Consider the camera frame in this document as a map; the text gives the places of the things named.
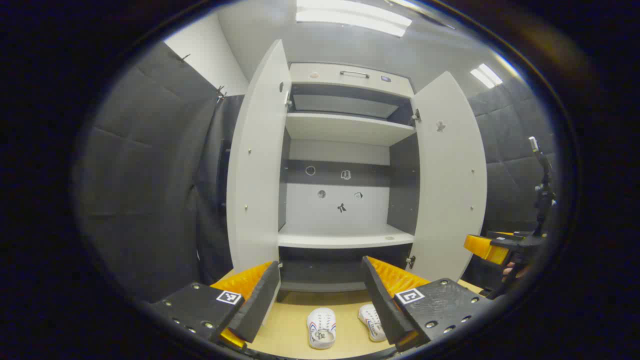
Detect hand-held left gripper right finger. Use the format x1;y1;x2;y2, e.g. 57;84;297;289
361;256;493;353

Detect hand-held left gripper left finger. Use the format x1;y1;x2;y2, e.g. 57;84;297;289
150;260;282;350

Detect white striped shoe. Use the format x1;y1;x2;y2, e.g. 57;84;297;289
358;303;387;343
306;307;337;350

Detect white shoe cabinet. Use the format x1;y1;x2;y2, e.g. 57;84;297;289
276;62;420;304

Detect white cabinet drawer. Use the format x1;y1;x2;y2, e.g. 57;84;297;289
289;62;416;99

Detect black backdrop cloth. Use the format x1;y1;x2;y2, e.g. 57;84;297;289
195;94;247;286
74;40;223;304
460;75;557;292

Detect small ceiling light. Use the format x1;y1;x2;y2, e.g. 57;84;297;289
470;62;504;90

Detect long ceiling light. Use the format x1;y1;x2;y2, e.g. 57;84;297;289
295;0;414;38

